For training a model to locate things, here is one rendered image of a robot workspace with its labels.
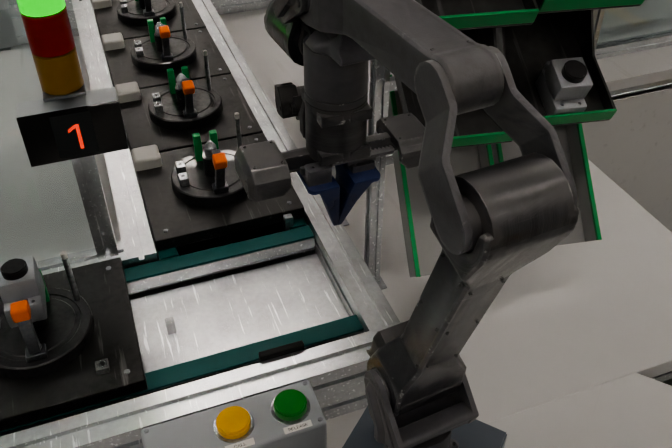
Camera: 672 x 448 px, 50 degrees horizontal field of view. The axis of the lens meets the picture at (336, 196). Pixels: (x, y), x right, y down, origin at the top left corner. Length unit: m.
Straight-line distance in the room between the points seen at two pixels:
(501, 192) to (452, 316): 0.13
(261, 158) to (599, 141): 1.39
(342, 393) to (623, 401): 0.39
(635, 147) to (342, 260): 1.15
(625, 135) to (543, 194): 1.57
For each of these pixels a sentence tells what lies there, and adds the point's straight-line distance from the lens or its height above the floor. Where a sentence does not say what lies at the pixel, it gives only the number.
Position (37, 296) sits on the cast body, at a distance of 0.97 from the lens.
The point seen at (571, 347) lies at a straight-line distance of 1.15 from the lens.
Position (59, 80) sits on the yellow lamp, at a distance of 0.93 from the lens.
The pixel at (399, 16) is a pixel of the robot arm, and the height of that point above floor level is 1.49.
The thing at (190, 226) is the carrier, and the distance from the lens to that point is 1.15.
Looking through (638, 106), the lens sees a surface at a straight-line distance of 1.98.
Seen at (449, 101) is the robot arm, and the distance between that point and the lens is 0.44.
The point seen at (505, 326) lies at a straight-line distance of 1.15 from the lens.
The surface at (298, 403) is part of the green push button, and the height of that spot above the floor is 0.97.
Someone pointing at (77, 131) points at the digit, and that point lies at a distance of 0.96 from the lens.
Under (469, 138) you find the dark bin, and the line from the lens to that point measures 0.91.
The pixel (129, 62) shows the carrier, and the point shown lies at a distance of 1.65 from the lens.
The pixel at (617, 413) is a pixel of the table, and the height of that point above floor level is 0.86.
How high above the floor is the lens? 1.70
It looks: 38 degrees down
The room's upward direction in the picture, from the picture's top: straight up
